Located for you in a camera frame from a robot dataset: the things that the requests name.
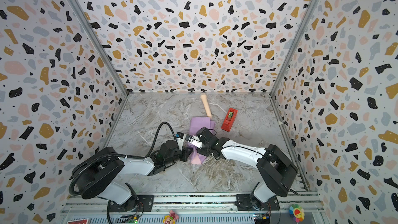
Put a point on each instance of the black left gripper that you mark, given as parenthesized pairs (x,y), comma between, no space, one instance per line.
(185,154)

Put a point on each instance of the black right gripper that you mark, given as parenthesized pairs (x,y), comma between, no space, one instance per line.
(203,147)

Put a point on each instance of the red tape dispenser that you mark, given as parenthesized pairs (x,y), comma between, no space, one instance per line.
(229,119)

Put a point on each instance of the pink wrapping paper sheet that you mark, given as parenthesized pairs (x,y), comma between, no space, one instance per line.
(196,124)

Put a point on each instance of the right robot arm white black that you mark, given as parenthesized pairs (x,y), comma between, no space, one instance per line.
(276,169)

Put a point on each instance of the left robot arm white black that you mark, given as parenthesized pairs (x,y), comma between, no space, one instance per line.
(95,177)

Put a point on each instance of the beige toy microphone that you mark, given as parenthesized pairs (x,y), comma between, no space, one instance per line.
(203,97)

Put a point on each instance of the pink yellow flower toy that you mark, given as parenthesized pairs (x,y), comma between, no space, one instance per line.
(171,218)

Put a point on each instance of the rainbow flower toy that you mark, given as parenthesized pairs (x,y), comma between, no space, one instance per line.
(297,213)

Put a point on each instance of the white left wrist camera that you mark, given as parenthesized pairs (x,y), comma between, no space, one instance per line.
(180,137)

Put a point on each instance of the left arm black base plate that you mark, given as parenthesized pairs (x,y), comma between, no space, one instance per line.
(136,204)

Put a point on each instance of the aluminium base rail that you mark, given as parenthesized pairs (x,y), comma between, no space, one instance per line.
(197,208)

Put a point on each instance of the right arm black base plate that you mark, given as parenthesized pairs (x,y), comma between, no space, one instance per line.
(252,202)

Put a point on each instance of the aluminium corner post left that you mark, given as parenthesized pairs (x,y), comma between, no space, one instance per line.
(96,43)

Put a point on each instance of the aluminium corner post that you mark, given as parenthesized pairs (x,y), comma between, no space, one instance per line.
(96,43)
(297,38)

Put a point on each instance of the aluminium corner post right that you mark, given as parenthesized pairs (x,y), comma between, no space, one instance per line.
(297,38)

